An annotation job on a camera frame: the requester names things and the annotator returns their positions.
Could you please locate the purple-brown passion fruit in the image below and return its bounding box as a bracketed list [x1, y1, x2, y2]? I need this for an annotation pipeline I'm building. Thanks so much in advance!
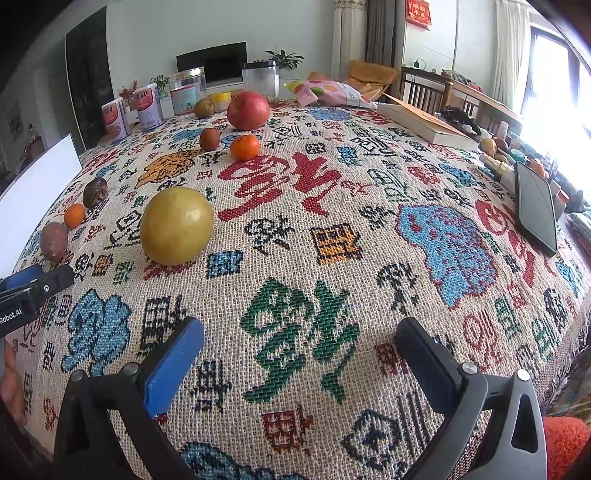
[40, 222, 69, 263]

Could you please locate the large yellow-green pomelo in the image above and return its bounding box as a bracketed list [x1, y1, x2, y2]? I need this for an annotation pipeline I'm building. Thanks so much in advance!
[140, 186, 215, 267]

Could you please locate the red wall decoration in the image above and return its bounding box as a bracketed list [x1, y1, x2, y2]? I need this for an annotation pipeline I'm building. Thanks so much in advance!
[405, 0, 431, 31]

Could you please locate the dark tall cabinet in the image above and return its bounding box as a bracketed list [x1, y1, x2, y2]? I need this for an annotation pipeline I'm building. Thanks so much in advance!
[65, 6, 116, 149]

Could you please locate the orange cushion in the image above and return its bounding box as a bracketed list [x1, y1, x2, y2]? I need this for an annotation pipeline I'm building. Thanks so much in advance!
[346, 59, 399, 100]

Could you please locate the red apple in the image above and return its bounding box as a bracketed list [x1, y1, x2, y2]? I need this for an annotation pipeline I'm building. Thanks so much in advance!
[226, 91, 271, 132]

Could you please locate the green potted plant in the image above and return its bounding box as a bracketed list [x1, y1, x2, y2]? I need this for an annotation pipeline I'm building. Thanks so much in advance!
[265, 49, 305, 72]

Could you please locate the printed woven tablecloth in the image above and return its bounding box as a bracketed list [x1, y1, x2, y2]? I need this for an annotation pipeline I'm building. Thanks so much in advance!
[9, 98, 591, 480]

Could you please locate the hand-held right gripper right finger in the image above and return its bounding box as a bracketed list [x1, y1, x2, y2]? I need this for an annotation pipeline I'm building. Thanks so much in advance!
[396, 317, 547, 480]

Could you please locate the white board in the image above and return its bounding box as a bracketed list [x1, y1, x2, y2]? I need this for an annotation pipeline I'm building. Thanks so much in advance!
[0, 133, 84, 278]

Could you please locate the orange fuzzy cloth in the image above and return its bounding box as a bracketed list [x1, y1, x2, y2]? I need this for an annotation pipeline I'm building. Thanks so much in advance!
[541, 415, 591, 480]

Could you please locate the person's left hand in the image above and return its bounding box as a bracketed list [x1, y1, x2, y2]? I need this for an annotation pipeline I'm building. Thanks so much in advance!
[0, 340, 27, 425]

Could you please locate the red labelled tin can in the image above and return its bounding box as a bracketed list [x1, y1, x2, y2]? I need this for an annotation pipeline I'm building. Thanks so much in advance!
[102, 98, 130, 144]

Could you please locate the dark wrinkled passion fruit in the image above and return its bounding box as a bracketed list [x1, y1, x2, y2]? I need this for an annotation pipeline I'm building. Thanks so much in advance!
[82, 178, 109, 209]

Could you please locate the small orange tangerine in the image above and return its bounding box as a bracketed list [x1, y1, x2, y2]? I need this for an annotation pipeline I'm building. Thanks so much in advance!
[63, 203, 87, 230]

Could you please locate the black television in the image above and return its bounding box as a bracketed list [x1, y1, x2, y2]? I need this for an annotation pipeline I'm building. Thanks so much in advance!
[176, 42, 248, 90]

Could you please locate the clear jar with gold lid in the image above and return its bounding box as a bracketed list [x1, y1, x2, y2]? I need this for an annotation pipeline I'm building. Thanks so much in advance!
[169, 67, 208, 119]

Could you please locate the purple and white can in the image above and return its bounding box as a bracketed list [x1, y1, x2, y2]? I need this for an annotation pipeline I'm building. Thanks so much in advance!
[134, 84, 164, 133]

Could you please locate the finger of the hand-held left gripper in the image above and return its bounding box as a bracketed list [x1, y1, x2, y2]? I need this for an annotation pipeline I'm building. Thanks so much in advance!
[18, 264, 75, 311]
[0, 265, 43, 292]

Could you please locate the beige curtain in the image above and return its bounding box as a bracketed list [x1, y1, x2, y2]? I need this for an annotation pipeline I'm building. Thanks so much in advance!
[331, 0, 370, 70]

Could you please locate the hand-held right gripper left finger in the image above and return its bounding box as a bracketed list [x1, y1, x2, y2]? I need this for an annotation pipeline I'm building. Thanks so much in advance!
[54, 316, 205, 480]

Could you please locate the black smartphone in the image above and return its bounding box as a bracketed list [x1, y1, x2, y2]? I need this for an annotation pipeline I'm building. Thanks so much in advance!
[514, 161, 559, 257]

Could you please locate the pink snack bag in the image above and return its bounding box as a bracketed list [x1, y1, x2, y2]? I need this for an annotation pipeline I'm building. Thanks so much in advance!
[284, 79, 379, 110]

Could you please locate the clear jar with black lid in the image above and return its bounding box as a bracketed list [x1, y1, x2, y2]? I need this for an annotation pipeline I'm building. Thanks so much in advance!
[242, 61, 280, 102]

